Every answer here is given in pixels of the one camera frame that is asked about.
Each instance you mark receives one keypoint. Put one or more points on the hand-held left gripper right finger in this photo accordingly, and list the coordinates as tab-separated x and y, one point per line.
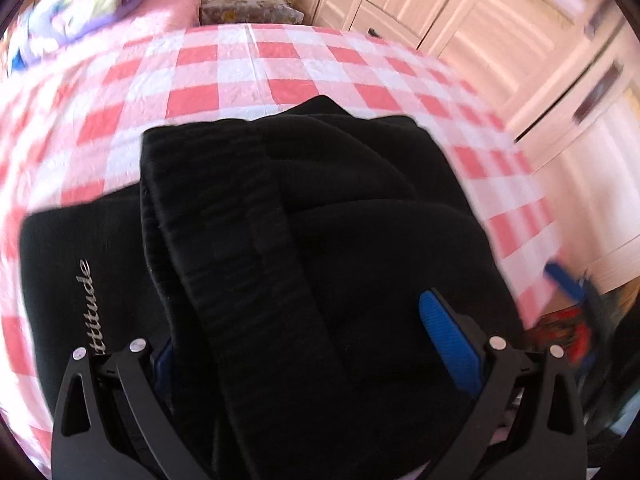
450	340

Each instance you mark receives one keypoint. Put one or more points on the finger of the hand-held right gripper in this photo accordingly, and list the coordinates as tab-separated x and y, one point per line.
562	280

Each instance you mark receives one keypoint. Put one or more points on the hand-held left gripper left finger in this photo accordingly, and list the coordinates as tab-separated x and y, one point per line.
161	375

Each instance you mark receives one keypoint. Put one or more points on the black pants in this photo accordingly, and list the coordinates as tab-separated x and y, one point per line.
325	210

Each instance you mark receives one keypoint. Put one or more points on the red patterned object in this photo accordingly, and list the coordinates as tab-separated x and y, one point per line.
565	332

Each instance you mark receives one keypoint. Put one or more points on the light wooden wardrobe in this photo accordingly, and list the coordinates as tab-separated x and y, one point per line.
475	35

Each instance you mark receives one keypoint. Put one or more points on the pink checkered bedsheet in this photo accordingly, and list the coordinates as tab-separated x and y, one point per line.
225	70

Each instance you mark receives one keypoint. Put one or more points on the pink pillow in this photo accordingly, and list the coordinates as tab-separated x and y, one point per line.
165	10

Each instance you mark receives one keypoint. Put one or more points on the folded purple printed blanket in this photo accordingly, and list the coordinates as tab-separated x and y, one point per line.
75	10

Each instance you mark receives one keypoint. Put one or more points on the nightstand with floral cover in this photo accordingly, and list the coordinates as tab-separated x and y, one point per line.
250	10

